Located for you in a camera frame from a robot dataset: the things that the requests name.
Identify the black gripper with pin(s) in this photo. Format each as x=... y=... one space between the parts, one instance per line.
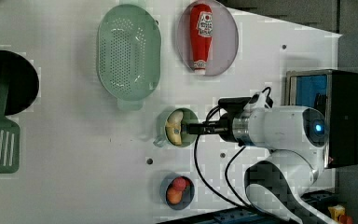
x=221 y=127

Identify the yellow plush banana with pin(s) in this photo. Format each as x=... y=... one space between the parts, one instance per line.
x=173 y=127

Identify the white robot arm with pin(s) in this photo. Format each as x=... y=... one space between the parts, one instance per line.
x=293 y=135

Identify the green mug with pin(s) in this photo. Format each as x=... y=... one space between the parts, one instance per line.
x=187 y=139

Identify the red toy fruit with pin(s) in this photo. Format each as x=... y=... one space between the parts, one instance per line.
x=180 y=183

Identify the small grey fruit bowl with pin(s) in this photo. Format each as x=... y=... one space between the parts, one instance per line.
x=188 y=193

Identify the orange toy fruit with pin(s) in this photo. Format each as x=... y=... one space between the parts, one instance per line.
x=174 y=196

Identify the red plush ketchup bottle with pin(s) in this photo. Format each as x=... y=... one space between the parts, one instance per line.
x=201 y=36

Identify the silver toaster oven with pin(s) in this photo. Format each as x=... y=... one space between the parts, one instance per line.
x=335 y=94

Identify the green perforated colander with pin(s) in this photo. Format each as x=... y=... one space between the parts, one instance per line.
x=129 y=46

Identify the black frying pan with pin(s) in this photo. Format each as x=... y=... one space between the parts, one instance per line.
x=23 y=82

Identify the green slotted spatula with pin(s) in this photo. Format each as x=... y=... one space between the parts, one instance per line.
x=9 y=135

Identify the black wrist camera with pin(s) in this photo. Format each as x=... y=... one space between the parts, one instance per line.
x=233 y=105

